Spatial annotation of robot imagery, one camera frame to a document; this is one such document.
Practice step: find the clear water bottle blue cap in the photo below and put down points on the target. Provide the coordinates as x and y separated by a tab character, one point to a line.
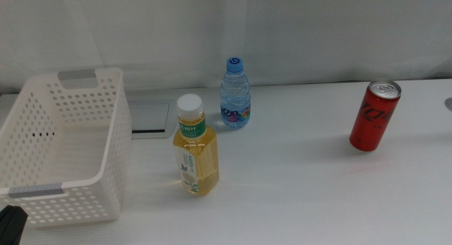
235	96

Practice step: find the white curtain backdrop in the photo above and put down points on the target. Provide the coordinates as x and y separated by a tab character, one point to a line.
282	33

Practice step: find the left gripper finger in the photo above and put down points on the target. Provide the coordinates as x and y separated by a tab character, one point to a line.
11	225

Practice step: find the white perforated plastic basket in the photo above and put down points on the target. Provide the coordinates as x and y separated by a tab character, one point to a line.
113	160

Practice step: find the yellow tea bottle white cap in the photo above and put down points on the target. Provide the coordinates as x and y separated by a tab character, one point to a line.
197	156

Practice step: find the red cola can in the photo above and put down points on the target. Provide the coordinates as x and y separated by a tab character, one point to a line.
372	121

